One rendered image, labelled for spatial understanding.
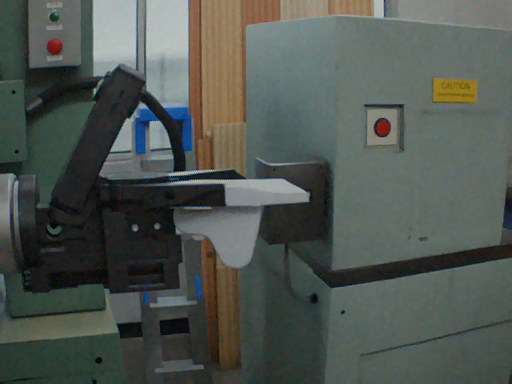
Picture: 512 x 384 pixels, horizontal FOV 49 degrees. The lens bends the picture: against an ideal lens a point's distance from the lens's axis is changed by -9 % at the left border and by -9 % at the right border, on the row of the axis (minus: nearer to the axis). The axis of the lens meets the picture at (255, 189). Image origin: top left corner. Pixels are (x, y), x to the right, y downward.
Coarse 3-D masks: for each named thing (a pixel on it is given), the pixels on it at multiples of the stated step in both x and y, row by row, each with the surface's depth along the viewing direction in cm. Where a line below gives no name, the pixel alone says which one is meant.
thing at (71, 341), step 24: (0, 288) 135; (0, 312) 121; (96, 312) 124; (0, 336) 110; (24, 336) 111; (48, 336) 112; (72, 336) 113; (96, 336) 114; (0, 360) 108; (24, 360) 110; (48, 360) 112; (72, 360) 114; (96, 360) 115; (120, 360) 117
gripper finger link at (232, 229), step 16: (240, 192) 40; (256, 192) 40; (272, 192) 40; (288, 192) 40; (304, 192) 41; (176, 208) 42; (224, 208) 41; (240, 208) 41; (256, 208) 40; (176, 224) 42; (192, 224) 42; (208, 224) 42; (224, 224) 41; (240, 224) 41; (256, 224) 41; (224, 240) 41; (240, 240) 41; (224, 256) 42; (240, 256) 41
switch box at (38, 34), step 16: (32, 0) 101; (48, 0) 102; (64, 0) 103; (80, 0) 105; (32, 16) 102; (64, 16) 104; (32, 32) 103; (48, 32) 104; (64, 32) 105; (32, 48) 103; (64, 48) 105; (80, 48) 107; (32, 64) 104; (48, 64) 105; (64, 64) 106
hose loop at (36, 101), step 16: (64, 80) 109; (80, 80) 109; (96, 80) 111; (48, 96) 107; (144, 96) 115; (32, 112) 107; (160, 112) 117; (176, 128) 119; (176, 144) 120; (176, 160) 121
